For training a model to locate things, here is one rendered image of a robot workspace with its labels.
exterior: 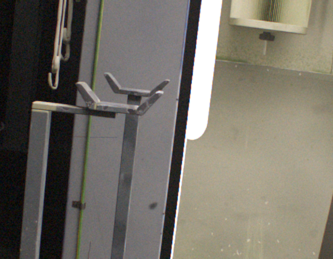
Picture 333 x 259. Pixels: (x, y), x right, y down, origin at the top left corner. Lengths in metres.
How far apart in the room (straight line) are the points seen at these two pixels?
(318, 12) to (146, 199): 2.03
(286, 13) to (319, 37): 0.42
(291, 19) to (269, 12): 0.09
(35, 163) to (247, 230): 2.18
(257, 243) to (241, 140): 0.45
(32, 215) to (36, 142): 0.07
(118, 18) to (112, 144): 0.22
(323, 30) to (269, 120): 0.49
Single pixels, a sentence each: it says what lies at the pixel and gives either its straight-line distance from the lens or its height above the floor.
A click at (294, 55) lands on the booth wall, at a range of 3.09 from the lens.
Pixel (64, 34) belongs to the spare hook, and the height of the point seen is 1.15.
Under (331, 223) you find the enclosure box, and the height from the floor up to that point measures 0.69.
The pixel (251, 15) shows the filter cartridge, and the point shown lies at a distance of 2.73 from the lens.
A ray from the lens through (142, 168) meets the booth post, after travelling 1.20.
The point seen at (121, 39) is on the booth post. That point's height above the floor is 1.16.
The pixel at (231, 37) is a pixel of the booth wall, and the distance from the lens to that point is 3.06.
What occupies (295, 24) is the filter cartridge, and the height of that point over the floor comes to 1.29.
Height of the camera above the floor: 1.16
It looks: 8 degrees down
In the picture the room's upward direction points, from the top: 7 degrees clockwise
